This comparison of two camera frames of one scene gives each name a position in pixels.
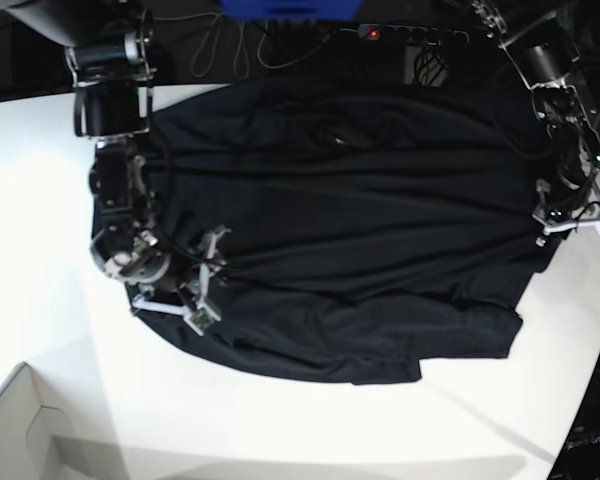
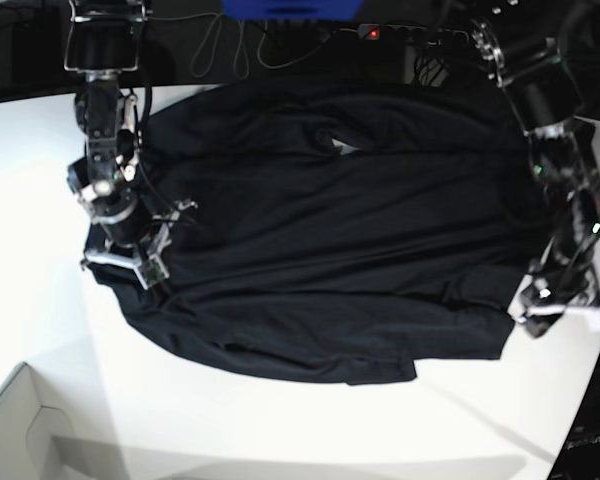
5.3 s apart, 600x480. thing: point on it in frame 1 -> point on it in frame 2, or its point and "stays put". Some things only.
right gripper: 576,211 -> 559,280
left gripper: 177,285 -> 137,238
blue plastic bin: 292,10 stays put
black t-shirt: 370,225 stays put
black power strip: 414,34 stays put
